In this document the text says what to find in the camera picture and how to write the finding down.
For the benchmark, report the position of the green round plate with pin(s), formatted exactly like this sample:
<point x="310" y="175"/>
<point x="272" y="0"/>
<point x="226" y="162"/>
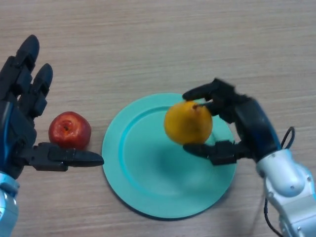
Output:
<point x="148" y="172"/>

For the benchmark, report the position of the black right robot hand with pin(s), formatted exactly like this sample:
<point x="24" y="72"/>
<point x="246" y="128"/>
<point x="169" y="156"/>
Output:
<point x="254" y="128"/>

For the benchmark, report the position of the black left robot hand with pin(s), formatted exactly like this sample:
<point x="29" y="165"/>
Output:
<point x="17" y="135"/>

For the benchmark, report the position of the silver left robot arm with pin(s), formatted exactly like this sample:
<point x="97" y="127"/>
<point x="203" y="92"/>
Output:
<point x="7" y="209"/>

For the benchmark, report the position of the red apple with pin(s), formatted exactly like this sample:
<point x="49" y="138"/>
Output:
<point x="69" y="128"/>

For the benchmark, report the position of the yellow pear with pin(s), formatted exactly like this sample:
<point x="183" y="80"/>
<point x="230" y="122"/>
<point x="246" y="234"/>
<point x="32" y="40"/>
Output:
<point x="187" y="123"/>

